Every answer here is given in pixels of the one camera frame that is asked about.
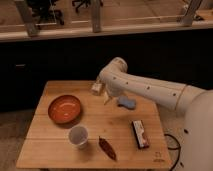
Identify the orange bowl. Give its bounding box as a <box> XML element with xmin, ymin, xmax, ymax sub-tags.
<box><xmin>48</xmin><ymin>95</ymin><xmax>81</xmax><ymax>124</ymax></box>

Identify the white paper cup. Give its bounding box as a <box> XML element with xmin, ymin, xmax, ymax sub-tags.
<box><xmin>68</xmin><ymin>125</ymin><xmax>88</xmax><ymax>149</ymax></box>

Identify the small white tube bottle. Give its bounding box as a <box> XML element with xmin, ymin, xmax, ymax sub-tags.
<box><xmin>91</xmin><ymin>77</ymin><xmax>104</xmax><ymax>96</ymax></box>

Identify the black cable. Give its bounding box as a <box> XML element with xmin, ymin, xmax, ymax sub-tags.
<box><xmin>164</xmin><ymin>133</ymin><xmax>183</xmax><ymax>171</ymax></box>

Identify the chocolate bar box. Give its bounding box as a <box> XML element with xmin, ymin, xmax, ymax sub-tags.
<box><xmin>132</xmin><ymin>120</ymin><xmax>149</xmax><ymax>149</ymax></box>

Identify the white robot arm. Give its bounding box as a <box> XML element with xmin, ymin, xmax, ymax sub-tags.
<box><xmin>99</xmin><ymin>57</ymin><xmax>213</xmax><ymax>171</ymax></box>

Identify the dark red chili pepper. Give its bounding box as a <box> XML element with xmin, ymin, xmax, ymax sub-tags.
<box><xmin>99</xmin><ymin>138</ymin><xmax>117</xmax><ymax>161</ymax></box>

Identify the blue sponge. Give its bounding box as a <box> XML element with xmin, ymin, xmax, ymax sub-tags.
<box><xmin>117</xmin><ymin>96</ymin><xmax>136</xmax><ymax>110</ymax></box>

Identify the black office chair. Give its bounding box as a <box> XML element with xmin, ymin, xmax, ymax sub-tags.
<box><xmin>72</xmin><ymin>0</ymin><xmax>103</xmax><ymax>13</ymax></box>
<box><xmin>26</xmin><ymin>0</ymin><xmax>64</xmax><ymax>29</ymax></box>

